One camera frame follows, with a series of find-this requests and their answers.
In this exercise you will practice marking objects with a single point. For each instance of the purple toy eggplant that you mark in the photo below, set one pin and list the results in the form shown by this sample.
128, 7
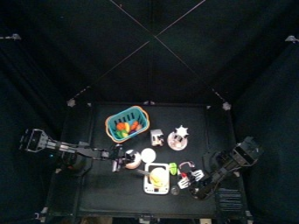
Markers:
132, 132

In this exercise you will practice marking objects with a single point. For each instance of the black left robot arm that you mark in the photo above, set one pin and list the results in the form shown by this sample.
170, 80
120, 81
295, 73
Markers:
65, 147

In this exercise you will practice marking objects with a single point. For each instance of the grey toy knife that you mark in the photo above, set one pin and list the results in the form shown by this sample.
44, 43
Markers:
142, 172

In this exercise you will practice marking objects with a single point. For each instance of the white star-shaped toy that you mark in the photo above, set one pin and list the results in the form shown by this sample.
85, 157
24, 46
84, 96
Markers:
181, 131

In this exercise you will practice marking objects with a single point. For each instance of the green toy vegetable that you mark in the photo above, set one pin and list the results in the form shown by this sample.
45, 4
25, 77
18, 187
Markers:
121, 134

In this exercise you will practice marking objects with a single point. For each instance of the grey frame bracket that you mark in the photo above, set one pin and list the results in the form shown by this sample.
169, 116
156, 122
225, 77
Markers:
291, 38
225, 106
148, 102
70, 102
13, 37

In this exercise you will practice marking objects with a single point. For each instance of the yellow cut squash half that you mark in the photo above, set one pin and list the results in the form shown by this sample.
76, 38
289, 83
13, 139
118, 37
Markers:
157, 176

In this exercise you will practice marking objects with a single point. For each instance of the teal basket orange rim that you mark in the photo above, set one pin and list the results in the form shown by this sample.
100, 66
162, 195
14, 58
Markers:
136, 115

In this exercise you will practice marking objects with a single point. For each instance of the orange toy carrot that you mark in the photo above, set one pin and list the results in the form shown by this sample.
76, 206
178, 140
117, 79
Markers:
134, 125

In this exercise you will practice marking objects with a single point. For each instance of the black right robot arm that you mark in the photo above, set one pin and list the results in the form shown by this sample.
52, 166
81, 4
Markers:
233, 159

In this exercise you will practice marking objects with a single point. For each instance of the white round lid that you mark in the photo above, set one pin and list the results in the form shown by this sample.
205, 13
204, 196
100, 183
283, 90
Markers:
148, 155

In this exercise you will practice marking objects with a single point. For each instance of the green lime slice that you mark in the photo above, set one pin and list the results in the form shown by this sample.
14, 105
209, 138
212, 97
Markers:
172, 168

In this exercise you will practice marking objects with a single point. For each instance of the grey round disc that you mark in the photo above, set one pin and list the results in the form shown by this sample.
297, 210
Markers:
174, 191

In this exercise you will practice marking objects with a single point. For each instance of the small white toy appliance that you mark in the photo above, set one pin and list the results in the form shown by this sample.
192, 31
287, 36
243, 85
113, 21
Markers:
156, 137

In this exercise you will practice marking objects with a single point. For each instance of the white text label sticker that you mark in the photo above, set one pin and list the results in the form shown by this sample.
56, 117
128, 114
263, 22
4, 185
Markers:
229, 199

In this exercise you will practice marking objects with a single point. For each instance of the orange toy fruit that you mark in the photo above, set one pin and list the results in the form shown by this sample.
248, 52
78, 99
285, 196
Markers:
120, 126

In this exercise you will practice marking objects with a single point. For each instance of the yellow toy banana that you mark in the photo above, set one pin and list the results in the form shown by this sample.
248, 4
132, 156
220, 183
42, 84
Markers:
126, 127

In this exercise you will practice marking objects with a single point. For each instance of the silver toy pot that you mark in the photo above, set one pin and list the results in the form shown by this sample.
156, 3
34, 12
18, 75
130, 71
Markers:
132, 159

